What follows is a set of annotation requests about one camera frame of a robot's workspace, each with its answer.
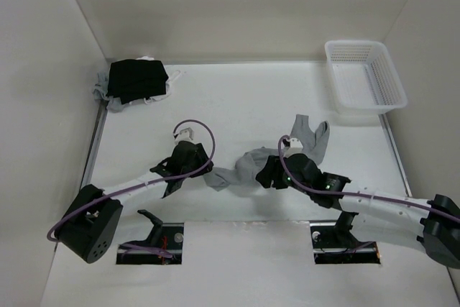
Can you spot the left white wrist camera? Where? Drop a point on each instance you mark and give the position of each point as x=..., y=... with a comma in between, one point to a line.
x=184, y=135

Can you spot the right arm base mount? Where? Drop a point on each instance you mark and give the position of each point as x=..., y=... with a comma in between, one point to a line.
x=333, y=243

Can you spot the folded white tank top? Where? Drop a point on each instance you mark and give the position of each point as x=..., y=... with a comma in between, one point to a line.
x=169, y=84

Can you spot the grey tank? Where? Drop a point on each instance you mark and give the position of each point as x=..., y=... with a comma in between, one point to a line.
x=252, y=162
x=100, y=92

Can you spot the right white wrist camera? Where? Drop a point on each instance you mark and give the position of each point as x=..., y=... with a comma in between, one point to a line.
x=292, y=146

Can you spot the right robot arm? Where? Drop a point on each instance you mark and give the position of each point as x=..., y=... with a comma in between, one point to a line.
x=430, y=226

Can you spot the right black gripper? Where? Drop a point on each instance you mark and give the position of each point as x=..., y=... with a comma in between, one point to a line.
x=272, y=171

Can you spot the folded black tank top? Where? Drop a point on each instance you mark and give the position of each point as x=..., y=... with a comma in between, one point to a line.
x=133, y=79

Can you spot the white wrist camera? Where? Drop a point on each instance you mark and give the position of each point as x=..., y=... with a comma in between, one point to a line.
x=292, y=146
x=184, y=135

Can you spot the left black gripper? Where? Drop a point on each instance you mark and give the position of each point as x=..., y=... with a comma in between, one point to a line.
x=200, y=157

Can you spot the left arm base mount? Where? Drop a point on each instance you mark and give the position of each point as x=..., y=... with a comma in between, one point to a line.
x=149, y=241

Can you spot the white plastic basket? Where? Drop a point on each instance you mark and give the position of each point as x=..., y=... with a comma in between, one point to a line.
x=363, y=78

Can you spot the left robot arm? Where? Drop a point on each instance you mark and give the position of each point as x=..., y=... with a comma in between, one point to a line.
x=90, y=225

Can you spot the folded grey tank top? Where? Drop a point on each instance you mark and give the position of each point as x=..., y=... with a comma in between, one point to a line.
x=100, y=92

